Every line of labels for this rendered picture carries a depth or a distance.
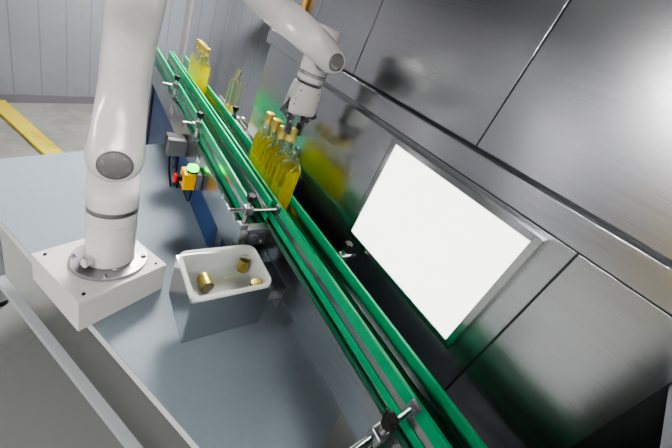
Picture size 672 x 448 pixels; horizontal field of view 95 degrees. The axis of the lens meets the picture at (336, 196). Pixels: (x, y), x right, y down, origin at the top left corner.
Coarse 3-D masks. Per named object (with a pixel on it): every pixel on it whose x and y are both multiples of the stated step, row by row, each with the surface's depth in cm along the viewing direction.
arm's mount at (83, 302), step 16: (80, 240) 94; (32, 256) 85; (48, 256) 86; (64, 256) 88; (48, 272) 82; (64, 272) 83; (144, 272) 92; (160, 272) 97; (48, 288) 85; (64, 288) 80; (80, 288) 81; (96, 288) 82; (112, 288) 84; (128, 288) 89; (144, 288) 95; (160, 288) 102; (64, 304) 82; (80, 304) 78; (96, 304) 82; (112, 304) 87; (128, 304) 93; (80, 320) 81; (96, 320) 86
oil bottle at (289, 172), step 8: (288, 160) 101; (280, 168) 102; (288, 168) 99; (296, 168) 101; (280, 176) 102; (288, 176) 101; (296, 176) 103; (280, 184) 103; (288, 184) 103; (280, 192) 103; (288, 192) 105; (280, 200) 105; (288, 200) 107
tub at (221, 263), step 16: (192, 256) 87; (208, 256) 90; (224, 256) 93; (240, 256) 97; (256, 256) 94; (192, 272) 89; (208, 272) 91; (224, 272) 93; (256, 272) 93; (192, 288) 85; (224, 288) 89; (240, 288) 82; (256, 288) 84
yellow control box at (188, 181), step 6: (186, 168) 123; (180, 174) 123; (186, 174) 119; (192, 174) 121; (198, 174) 122; (180, 180) 121; (186, 180) 120; (192, 180) 121; (198, 180) 123; (186, 186) 121; (192, 186) 123; (198, 186) 124
